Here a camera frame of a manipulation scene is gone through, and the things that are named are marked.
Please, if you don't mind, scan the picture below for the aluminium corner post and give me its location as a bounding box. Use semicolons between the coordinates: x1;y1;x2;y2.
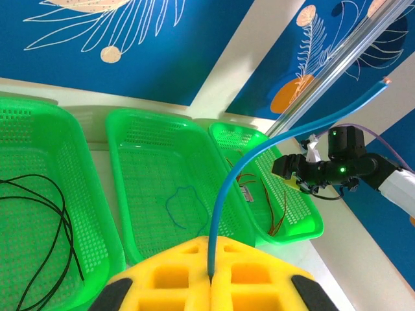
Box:
265;0;412;137

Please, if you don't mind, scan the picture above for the thin red wire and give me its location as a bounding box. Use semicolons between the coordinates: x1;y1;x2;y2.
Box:
259;176;288;236
226;157;276;236

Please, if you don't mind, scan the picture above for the thin blue wire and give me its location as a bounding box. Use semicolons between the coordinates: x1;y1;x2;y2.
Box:
206;76;390;281
165;186;210;237

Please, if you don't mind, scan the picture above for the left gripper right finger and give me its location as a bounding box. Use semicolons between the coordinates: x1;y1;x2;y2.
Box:
209;236;340;311

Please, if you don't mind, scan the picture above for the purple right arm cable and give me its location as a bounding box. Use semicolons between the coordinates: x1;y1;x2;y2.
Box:
316;124;415;172

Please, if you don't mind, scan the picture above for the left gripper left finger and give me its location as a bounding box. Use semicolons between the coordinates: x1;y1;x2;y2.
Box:
87;236;215;311

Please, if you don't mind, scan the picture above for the green plastic mesh basket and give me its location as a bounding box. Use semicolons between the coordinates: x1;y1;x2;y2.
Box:
0;97;126;311
207;121;325;246
105;108;257;264

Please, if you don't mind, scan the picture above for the thin black wire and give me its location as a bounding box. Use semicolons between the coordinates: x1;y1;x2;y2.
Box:
0;174;85;282
0;190;75;311

